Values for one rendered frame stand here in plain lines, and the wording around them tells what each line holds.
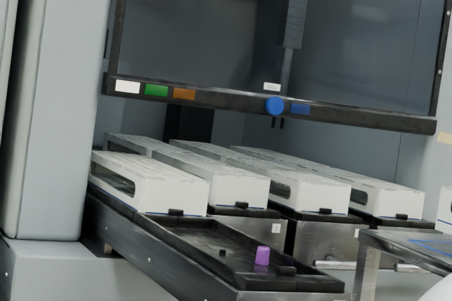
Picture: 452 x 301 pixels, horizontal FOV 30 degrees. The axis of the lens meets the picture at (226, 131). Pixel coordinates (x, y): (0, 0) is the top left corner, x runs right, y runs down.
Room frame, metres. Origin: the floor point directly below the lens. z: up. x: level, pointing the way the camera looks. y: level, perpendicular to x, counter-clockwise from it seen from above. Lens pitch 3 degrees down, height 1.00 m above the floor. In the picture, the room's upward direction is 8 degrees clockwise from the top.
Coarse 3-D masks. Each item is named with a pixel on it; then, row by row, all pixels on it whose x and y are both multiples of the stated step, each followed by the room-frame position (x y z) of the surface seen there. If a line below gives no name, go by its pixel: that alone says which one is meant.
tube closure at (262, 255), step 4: (260, 248) 0.96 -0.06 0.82; (264, 248) 0.96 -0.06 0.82; (268, 248) 0.96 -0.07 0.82; (260, 252) 0.96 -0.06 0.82; (264, 252) 0.96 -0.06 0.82; (268, 252) 0.96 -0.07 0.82; (256, 256) 0.96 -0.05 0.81; (260, 256) 0.96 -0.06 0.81; (264, 256) 0.96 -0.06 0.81; (268, 256) 0.96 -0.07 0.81; (256, 260) 0.96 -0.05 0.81; (260, 260) 0.96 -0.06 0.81; (264, 260) 0.96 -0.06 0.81; (268, 260) 0.96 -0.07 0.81; (260, 264) 0.95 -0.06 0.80; (264, 264) 0.96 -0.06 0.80
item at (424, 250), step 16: (368, 240) 1.20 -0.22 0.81; (384, 240) 1.17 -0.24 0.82; (400, 240) 1.17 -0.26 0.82; (416, 240) 1.19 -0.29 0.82; (432, 240) 1.21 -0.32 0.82; (448, 240) 1.23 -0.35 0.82; (368, 256) 1.21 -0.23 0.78; (400, 256) 1.13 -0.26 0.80; (416, 256) 1.09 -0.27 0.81; (432, 256) 1.07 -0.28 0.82; (448, 256) 1.09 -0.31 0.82; (368, 272) 1.21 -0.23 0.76; (432, 272) 1.06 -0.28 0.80; (448, 272) 1.03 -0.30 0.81; (368, 288) 1.21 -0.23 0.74
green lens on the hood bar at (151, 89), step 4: (148, 84) 1.26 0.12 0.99; (148, 88) 1.26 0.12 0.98; (152, 88) 1.26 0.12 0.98; (156, 88) 1.27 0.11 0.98; (160, 88) 1.27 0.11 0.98; (164, 88) 1.27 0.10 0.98; (148, 92) 1.26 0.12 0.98; (152, 92) 1.26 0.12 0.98; (156, 92) 1.27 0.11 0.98; (160, 92) 1.27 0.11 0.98; (164, 92) 1.27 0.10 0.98; (164, 96) 1.27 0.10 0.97
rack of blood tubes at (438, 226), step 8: (448, 192) 1.15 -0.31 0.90; (440, 200) 1.16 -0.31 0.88; (448, 200) 1.15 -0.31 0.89; (440, 208) 1.16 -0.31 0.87; (448, 208) 1.14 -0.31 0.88; (440, 216) 1.16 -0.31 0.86; (448, 216) 1.14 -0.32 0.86; (440, 224) 1.15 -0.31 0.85; (448, 224) 1.14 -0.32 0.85; (448, 232) 1.14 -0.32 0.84
